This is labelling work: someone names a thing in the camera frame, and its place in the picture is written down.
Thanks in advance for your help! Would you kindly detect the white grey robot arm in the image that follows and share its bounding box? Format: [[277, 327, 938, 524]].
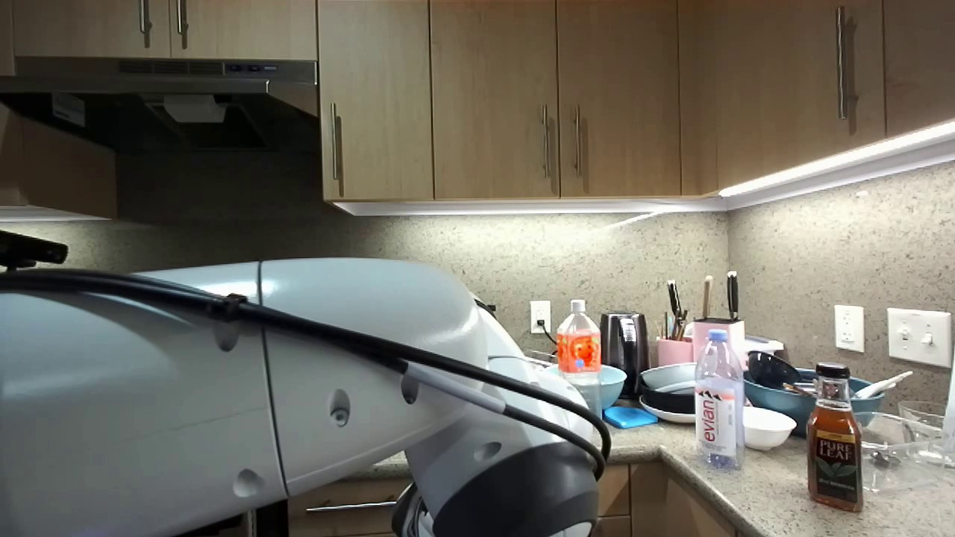
[[0, 255, 610, 537]]

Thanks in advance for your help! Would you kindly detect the orange soda plastic bottle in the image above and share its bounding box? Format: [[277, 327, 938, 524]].
[[556, 297, 601, 373]]

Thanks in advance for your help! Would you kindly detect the black electric kettle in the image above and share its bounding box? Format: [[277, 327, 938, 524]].
[[601, 309, 647, 400]]

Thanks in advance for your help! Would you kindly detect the light blue bowl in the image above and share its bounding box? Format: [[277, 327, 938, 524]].
[[570, 364, 626, 415]]

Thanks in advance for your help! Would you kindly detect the blue sponge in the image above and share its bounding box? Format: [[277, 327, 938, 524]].
[[603, 404, 656, 428]]

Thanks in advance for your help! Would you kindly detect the pink knife block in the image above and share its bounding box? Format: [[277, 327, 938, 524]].
[[656, 272, 746, 364]]

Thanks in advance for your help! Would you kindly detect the clear water bottle red label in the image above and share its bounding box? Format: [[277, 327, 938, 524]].
[[695, 331, 746, 469]]

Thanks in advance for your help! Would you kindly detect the small white bowl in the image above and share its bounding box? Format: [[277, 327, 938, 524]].
[[743, 404, 798, 449]]

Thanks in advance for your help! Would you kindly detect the dark blue bowl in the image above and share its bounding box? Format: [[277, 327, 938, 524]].
[[743, 366, 883, 436]]

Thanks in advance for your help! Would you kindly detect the steel range hood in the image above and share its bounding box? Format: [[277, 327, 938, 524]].
[[0, 57, 320, 151]]

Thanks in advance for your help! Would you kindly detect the dark sauce glass bottle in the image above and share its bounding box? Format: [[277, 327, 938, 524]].
[[807, 361, 864, 513]]

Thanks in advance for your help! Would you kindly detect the white wall outlet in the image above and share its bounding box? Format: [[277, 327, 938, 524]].
[[528, 300, 550, 333]]

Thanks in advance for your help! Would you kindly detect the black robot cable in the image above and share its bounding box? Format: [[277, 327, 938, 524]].
[[0, 266, 614, 479]]

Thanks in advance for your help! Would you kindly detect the steel drawer handle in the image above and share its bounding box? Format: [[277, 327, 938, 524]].
[[304, 497, 397, 515]]

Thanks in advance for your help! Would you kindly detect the white light switch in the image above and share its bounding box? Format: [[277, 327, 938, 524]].
[[888, 306, 953, 366]]

